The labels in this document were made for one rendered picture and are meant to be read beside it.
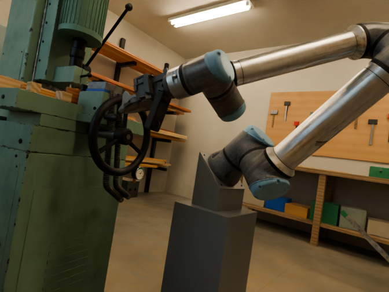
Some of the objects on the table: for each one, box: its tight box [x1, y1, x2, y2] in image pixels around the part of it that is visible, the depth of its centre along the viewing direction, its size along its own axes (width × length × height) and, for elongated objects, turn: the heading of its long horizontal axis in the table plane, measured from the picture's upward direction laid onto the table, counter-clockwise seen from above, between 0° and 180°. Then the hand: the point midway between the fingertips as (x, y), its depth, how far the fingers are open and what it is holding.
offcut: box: [26, 82, 42, 94], centre depth 84 cm, size 3×3×4 cm
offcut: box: [55, 91, 72, 103], centre depth 92 cm, size 4×4×3 cm
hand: (122, 112), depth 82 cm, fingers closed
